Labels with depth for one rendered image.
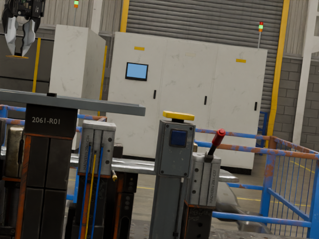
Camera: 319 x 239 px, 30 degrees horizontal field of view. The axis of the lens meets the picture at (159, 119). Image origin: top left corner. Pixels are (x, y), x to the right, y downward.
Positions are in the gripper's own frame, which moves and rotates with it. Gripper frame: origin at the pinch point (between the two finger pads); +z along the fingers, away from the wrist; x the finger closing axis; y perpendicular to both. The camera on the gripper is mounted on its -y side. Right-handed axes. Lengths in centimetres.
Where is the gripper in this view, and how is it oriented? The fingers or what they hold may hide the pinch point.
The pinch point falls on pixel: (17, 50)
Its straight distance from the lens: 153.8
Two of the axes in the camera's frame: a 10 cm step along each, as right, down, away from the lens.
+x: 8.7, 0.8, 4.8
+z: -1.2, 9.9, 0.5
